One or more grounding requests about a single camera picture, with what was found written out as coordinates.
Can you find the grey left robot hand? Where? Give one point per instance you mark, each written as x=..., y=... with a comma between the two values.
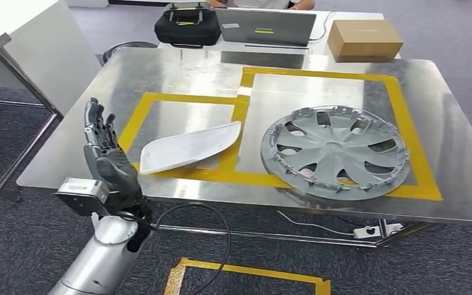
x=110, y=163

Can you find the white curved plastic part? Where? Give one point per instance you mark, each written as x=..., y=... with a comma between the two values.
x=187, y=148

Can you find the steel workbench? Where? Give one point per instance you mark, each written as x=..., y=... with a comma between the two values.
x=456, y=142

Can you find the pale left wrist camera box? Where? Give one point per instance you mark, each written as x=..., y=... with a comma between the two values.
x=83, y=197

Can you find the white power strip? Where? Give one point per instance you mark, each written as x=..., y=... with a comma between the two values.
x=372, y=231

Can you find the black round chair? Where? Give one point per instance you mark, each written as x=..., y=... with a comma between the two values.
x=112, y=49

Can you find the brown cardboard box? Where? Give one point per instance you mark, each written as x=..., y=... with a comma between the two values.
x=364, y=40

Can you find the grey wheel hubcap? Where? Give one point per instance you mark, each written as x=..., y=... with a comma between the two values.
x=333, y=148

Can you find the grey laptop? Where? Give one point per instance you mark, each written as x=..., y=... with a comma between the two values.
x=264, y=26

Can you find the black carry bag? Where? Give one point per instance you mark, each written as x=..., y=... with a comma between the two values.
x=187, y=30

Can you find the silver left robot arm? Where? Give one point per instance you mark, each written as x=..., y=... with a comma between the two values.
x=101, y=260

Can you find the yellow table tape outline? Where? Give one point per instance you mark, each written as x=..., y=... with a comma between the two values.
x=203, y=176

